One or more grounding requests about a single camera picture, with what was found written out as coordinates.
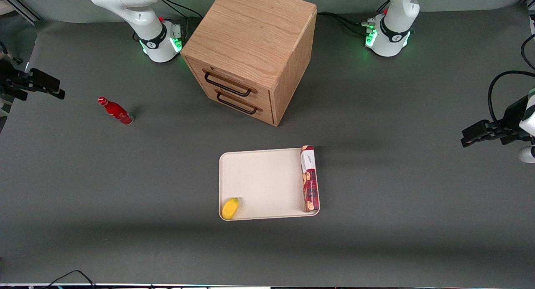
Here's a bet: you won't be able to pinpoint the cream plastic tray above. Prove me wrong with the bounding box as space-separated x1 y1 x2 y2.
219 147 321 221

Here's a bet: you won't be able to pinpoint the wooden drawer cabinet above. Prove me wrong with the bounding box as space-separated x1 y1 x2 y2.
181 0 318 127

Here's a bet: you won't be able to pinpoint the red coke bottle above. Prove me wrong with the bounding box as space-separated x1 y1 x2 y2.
97 96 134 126

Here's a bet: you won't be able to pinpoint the black left wrist camera cable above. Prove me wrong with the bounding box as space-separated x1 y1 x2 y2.
488 70 535 129

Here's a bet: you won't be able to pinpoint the red cookie box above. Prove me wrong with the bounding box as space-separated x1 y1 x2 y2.
301 145 320 213

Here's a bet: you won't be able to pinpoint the black drawer handle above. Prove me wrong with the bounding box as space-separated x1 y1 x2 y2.
204 71 253 98
216 91 259 115

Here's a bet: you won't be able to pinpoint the black cable at table edge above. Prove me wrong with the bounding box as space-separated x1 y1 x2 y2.
520 33 535 71

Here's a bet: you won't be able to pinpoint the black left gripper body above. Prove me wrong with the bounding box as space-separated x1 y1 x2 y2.
490 95 532 147

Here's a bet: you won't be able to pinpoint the black thin floor cable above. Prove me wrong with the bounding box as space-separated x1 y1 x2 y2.
42 270 97 289

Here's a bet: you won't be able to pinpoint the black left arm base cables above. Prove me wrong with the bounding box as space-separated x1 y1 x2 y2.
316 0 390 35

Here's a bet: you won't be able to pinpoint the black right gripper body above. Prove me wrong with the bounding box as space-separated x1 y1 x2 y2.
0 68 33 102

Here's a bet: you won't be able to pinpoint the black right arm base cables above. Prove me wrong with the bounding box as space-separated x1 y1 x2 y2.
160 0 203 39

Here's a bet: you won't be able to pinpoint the black arm base cables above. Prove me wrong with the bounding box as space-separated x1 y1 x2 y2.
160 0 203 39
316 0 390 35

